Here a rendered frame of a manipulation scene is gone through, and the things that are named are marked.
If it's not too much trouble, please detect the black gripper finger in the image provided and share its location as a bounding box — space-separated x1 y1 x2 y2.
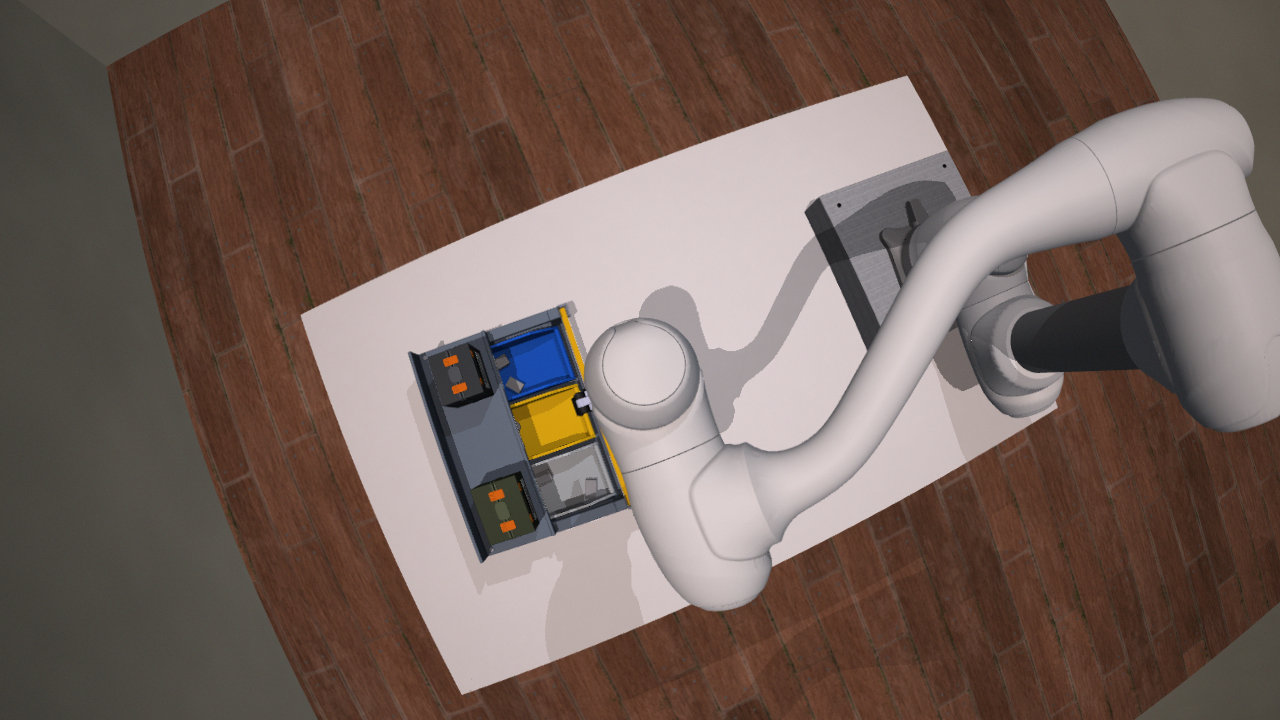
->
571 389 593 416

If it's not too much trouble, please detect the grey metal shelf rack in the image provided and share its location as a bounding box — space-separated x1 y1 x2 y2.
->
408 304 631 562

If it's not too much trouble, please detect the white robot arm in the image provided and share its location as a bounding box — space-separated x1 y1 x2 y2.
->
584 97 1280 611

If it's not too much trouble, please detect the grey open bin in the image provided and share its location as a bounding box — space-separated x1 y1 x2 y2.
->
531 443 614 519

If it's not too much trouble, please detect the blue bin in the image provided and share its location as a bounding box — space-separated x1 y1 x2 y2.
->
490 327 573 402

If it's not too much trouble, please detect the yellow thin bar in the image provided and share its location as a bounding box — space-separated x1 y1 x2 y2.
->
559 307 630 505

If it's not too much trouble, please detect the yellow open bin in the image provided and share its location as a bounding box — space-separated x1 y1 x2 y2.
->
509 386 594 460

